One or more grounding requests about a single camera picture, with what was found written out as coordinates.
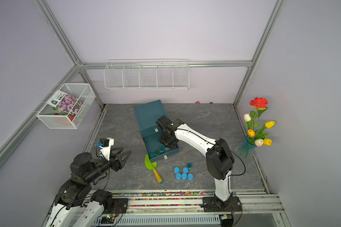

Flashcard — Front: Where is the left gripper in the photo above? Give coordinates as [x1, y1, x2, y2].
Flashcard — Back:
[85, 146, 132, 182]

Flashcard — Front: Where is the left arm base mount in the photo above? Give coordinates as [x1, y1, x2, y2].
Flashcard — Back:
[87, 190, 128, 214]

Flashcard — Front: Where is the purple flower seed packet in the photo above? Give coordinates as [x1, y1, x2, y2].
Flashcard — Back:
[46, 90, 83, 117]

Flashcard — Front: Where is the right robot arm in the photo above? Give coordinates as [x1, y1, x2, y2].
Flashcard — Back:
[156, 116, 235, 206]

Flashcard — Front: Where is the teal drawer cabinet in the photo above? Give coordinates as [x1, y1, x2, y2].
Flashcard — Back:
[134, 100, 168, 137]

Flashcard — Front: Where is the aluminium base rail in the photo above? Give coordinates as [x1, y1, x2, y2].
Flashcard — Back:
[46, 189, 286, 227]

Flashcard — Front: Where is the artificial flower bouquet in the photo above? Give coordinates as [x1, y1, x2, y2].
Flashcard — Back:
[243, 97, 276, 148]

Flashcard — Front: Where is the teal glass vase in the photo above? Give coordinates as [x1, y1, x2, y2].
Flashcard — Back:
[235, 136, 257, 159]

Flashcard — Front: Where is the green trowel yellow handle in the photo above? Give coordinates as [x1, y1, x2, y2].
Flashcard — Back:
[145, 154, 163, 184]

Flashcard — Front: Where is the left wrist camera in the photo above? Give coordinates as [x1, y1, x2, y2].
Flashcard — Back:
[96, 137, 114, 161]

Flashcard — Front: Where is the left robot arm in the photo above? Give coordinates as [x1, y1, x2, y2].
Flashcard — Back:
[46, 147, 131, 227]

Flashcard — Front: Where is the white wire basket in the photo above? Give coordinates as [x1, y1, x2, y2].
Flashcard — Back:
[36, 83, 96, 130]

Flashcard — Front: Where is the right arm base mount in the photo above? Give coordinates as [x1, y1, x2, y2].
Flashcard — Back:
[201, 196, 242, 213]

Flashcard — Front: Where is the teal drawer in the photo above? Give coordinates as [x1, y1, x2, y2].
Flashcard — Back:
[143, 131, 180, 163]

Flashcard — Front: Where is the white wire wall shelf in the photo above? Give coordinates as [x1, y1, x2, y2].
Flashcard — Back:
[104, 59, 190, 90]

